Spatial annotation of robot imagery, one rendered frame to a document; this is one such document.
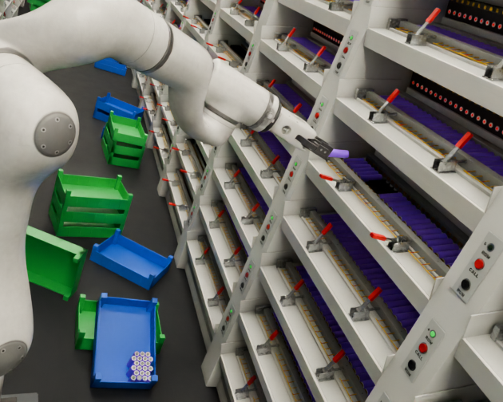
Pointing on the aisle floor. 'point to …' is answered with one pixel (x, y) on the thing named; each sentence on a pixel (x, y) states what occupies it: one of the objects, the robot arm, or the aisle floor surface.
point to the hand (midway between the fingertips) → (320, 147)
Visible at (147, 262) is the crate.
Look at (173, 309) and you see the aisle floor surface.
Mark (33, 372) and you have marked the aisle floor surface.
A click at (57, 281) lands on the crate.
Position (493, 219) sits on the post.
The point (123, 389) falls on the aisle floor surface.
